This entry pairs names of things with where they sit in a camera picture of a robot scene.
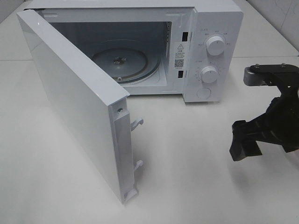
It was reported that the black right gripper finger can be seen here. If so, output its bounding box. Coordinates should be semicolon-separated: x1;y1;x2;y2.
229;120;271;161

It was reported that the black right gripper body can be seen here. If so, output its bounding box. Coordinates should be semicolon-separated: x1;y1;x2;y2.
249;63;299;153

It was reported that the round white door button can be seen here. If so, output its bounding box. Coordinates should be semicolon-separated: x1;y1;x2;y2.
197;88;211;99

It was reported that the white microwave door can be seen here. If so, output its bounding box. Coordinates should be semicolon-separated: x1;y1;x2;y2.
17;9;143;203

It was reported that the lower white timer knob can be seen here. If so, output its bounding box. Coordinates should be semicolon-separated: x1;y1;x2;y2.
200;66;218;84

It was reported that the upper white power knob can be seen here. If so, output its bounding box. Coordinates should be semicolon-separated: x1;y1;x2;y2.
206;35;225;56

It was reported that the white microwave oven body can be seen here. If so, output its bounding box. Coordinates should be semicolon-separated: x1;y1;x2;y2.
24;0;243;103

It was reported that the white warning label sticker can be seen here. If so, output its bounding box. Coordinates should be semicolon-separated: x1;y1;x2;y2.
173;42;187;69

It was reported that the glass microwave turntable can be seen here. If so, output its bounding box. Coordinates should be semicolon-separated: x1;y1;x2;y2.
92;39;161;84

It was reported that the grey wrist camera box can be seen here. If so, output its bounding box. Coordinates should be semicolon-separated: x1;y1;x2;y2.
243;67;267;86

